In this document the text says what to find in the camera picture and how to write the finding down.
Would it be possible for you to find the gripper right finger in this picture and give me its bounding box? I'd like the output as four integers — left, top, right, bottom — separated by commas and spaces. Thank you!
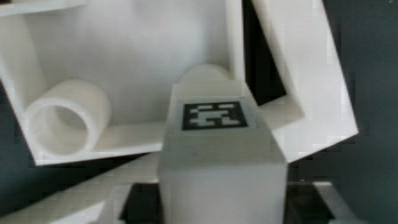
285, 180, 360, 224

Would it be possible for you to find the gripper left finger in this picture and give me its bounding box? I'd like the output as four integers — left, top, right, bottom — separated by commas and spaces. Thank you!
99, 183, 159, 224

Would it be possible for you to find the white chair leg with tag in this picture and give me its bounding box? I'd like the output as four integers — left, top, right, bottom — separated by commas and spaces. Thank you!
157, 64, 285, 224

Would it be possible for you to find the white chair seat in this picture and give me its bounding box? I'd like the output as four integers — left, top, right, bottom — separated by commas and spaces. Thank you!
0, 0, 243, 165

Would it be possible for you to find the white U-shaped boundary fence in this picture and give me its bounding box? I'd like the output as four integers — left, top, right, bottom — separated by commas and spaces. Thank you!
0, 0, 356, 224

